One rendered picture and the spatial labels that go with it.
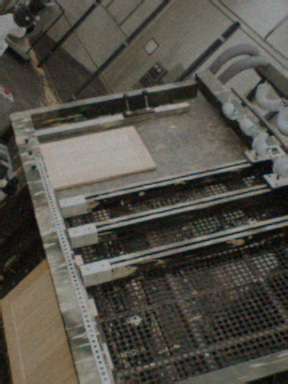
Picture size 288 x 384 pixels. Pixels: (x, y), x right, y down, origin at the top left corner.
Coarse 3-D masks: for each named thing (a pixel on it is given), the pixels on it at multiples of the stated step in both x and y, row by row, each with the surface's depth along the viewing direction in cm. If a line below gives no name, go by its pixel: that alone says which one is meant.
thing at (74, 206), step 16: (240, 160) 295; (256, 160) 288; (176, 176) 287; (192, 176) 286; (208, 176) 287; (224, 176) 291; (240, 176) 294; (112, 192) 281; (128, 192) 279; (144, 192) 282; (160, 192) 285; (176, 192) 288; (64, 208) 273; (80, 208) 276; (96, 208) 279
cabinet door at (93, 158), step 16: (128, 128) 334; (48, 144) 325; (64, 144) 324; (80, 144) 324; (96, 144) 323; (112, 144) 322; (128, 144) 321; (48, 160) 312; (64, 160) 312; (80, 160) 311; (96, 160) 311; (112, 160) 310; (128, 160) 309; (144, 160) 308; (64, 176) 301; (80, 176) 300; (96, 176) 299; (112, 176) 299
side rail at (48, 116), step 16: (192, 80) 369; (112, 96) 358; (144, 96) 361; (160, 96) 365; (176, 96) 368; (192, 96) 372; (32, 112) 347; (48, 112) 348; (64, 112) 352; (80, 112) 355; (96, 112) 358; (112, 112) 362
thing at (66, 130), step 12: (156, 108) 346; (168, 108) 345; (180, 108) 346; (96, 120) 338; (108, 120) 338; (120, 120) 339; (132, 120) 341; (36, 132) 331; (48, 132) 331; (60, 132) 332; (72, 132) 334
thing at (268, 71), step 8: (264, 72) 378; (272, 72) 373; (280, 72) 368; (264, 80) 381; (272, 80) 369; (280, 80) 364; (256, 88) 383; (280, 88) 361; (248, 96) 386; (232, 224) 319; (216, 232) 320; (128, 280) 322
